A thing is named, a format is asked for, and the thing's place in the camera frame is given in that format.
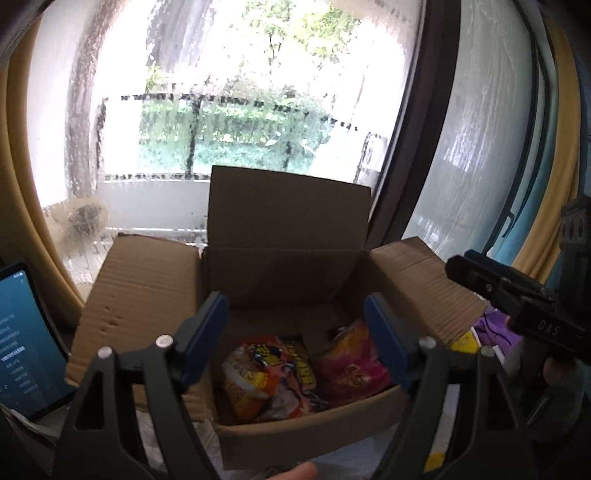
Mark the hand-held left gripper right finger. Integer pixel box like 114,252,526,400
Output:
363,293,539,480

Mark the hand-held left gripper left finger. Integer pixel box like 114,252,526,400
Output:
53,291,230,480

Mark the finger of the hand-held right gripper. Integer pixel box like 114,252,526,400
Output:
445,255,555,320
464,249,561,298

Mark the pink snack packet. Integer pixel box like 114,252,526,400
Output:
310,319,392,407

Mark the orange snack packet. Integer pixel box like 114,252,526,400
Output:
221,336,329,423

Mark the brown cardboard box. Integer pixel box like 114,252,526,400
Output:
65,165,488,472

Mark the person's right forearm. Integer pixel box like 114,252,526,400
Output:
526,364,591,444

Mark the person's right hand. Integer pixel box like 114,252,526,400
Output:
541,355,578,393

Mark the person's left hand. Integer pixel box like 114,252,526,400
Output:
271,463,319,480

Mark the purple cloth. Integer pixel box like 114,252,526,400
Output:
473,308,522,347

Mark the yellow curtain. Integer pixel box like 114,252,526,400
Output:
0,28,85,333
510,28,583,278

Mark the flower pot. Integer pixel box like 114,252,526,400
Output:
69,204,108,234

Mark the tablet with lit screen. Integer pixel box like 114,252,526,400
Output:
0,259,78,422

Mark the balcony railing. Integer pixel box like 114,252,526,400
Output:
97,90,365,181

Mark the dark window frame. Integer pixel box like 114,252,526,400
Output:
369,0,462,245

